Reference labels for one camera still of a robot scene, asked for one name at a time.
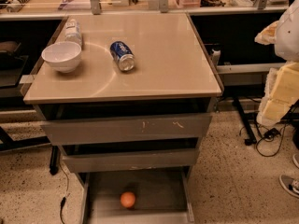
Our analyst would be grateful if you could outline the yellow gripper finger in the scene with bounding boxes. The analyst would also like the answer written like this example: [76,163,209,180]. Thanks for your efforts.
[254,21,278,45]
[257,62,299,126]

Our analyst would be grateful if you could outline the orange fruit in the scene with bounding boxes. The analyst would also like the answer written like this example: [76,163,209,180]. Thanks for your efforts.
[120,191,136,208]

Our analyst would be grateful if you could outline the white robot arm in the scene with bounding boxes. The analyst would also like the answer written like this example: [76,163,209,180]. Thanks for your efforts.
[254,0,299,126]

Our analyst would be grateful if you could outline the top grey drawer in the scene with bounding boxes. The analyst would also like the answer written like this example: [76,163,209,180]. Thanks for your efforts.
[41,113,211,146]

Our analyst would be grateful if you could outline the grey drawer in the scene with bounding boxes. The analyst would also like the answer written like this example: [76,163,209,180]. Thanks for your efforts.
[41,113,211,146]
[80,169,195,224]
[63,148,198,173]

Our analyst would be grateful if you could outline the middle grey drawer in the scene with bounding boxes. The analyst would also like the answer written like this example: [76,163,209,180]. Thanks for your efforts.
[63,148,198,173]

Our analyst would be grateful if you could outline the grey drawer cabinet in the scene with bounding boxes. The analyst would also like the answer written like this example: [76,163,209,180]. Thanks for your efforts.
[20,12,225,224]

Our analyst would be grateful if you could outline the bottom grey drawer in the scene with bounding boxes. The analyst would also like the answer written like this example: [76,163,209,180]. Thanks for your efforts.
[80,169,195,224]

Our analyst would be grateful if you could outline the black desk leg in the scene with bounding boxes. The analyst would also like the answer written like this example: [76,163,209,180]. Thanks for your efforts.
[233,97,257,146]

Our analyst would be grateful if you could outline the grey sneaker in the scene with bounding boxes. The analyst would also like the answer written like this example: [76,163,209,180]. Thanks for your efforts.
[279,175,299,198]

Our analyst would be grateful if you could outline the blue soda can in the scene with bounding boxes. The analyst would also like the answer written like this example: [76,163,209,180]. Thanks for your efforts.
[110,41,135,72]

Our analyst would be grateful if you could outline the clear plastic water bottle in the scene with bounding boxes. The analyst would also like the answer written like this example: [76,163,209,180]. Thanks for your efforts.
[65,19,82,46]

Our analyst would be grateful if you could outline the white ceramic bowl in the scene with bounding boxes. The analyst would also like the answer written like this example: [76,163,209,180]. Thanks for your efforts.
[41,41,81,73]

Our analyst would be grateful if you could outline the black power adapter cables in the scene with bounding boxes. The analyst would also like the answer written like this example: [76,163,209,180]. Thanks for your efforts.
[238,121,289,158]

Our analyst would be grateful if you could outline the black floor cable left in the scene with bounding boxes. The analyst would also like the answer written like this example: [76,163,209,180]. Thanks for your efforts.
[59,163,71,224]

